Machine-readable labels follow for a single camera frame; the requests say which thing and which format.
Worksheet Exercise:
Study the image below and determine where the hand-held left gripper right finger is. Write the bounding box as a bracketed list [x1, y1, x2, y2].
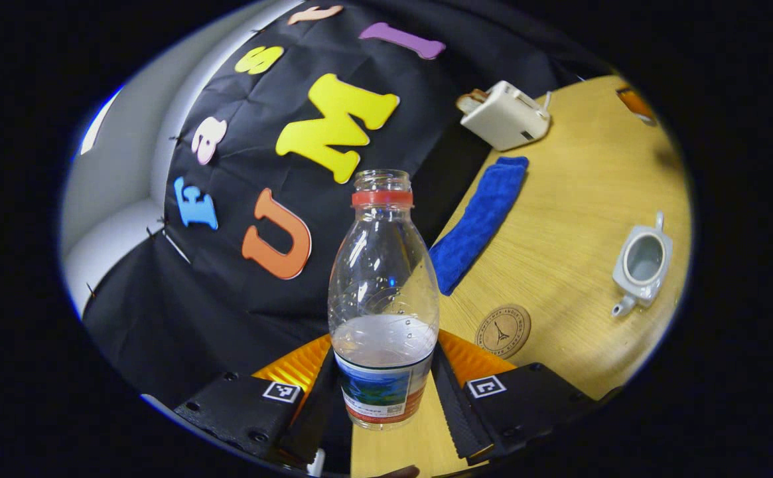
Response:
[429, 329, 600, 463]

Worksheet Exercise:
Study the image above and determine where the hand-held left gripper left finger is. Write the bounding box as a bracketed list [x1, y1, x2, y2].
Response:
[174, 332, 343, 465]

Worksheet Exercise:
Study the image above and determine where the round cork coaster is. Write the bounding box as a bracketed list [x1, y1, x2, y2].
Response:
[475, 304, 532, 360]

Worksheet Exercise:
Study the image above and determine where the clear plastic water bottle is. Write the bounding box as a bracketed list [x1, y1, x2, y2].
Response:
[328, 169, 441, 431]

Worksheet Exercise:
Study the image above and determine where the white ceramic teacup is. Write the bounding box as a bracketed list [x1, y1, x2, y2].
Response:
[611, 211, 674, 318]

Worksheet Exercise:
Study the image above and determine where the black backdrop cloth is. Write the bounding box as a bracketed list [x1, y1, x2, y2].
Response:
[81, 0, 616, 409]

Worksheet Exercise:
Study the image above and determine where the white toaster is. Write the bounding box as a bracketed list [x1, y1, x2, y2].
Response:
[459, 80, 551, 152]

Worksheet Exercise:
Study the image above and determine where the bread slice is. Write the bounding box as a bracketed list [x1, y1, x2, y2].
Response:
[455, 89, 490, 114]

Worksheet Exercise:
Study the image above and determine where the blue folded towel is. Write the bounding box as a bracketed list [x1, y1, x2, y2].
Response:
[429, 156, 530, 297]

